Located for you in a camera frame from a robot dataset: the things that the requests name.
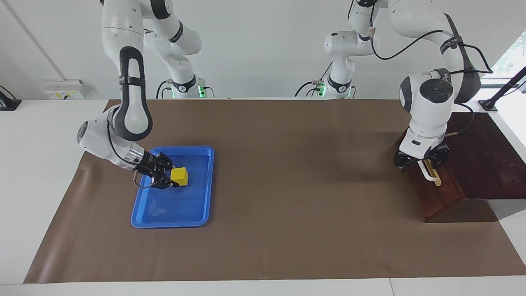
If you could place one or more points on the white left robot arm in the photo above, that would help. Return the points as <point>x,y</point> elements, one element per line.
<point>427,107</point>

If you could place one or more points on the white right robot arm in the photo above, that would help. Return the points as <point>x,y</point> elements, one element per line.
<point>131,102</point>

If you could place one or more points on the blue plastic tray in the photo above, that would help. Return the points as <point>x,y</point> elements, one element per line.
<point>176,205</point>

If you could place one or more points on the black camera stand pole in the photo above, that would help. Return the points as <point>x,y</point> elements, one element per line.
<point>503,90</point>

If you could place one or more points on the wooden drawer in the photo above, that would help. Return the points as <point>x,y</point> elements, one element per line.
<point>439,197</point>

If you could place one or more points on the dark wooden drawer cabinet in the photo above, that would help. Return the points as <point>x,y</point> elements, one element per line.
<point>489,164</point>

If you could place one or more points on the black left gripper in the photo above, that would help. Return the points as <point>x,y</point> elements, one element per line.
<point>423,158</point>

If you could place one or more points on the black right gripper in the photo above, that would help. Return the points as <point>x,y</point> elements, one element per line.
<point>148,168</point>

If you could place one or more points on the small black stand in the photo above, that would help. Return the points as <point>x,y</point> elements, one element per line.
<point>8,103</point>

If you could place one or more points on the yellow cube block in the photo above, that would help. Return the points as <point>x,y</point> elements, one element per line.
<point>180,176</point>

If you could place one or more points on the brown table mat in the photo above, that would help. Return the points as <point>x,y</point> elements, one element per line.
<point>287,205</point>

